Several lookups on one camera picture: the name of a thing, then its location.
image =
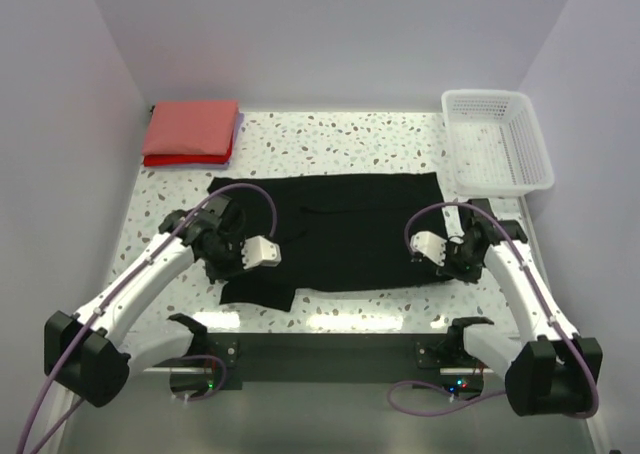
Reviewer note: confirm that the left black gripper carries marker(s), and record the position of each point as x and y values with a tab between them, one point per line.
228	262

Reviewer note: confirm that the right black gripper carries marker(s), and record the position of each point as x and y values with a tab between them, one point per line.
458	265

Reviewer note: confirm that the black t shirt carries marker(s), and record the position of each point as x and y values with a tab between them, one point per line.
336	233

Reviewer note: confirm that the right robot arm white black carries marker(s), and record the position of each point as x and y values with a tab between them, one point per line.
551	368

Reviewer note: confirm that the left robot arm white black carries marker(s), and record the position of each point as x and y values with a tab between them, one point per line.
90	352

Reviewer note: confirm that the red folded t shirt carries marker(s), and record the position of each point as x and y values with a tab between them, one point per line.
187	159

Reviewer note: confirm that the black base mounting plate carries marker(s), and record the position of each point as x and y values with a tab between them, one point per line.
364	358

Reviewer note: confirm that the white plastic basket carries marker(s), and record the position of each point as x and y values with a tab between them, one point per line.
496	143

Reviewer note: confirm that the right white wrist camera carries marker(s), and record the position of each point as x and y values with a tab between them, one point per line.
429	246

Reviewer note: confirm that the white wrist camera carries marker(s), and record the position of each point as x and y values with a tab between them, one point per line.
258	251
429	246

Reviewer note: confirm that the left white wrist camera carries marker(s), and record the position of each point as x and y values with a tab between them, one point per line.
258	251

